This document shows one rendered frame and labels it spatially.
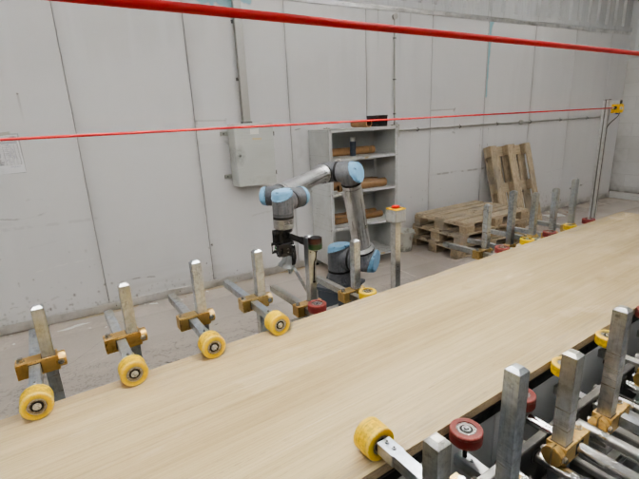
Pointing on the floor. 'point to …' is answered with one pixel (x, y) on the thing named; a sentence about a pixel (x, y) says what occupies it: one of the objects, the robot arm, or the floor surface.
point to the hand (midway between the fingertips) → (291, 270)
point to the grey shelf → (320, 141)
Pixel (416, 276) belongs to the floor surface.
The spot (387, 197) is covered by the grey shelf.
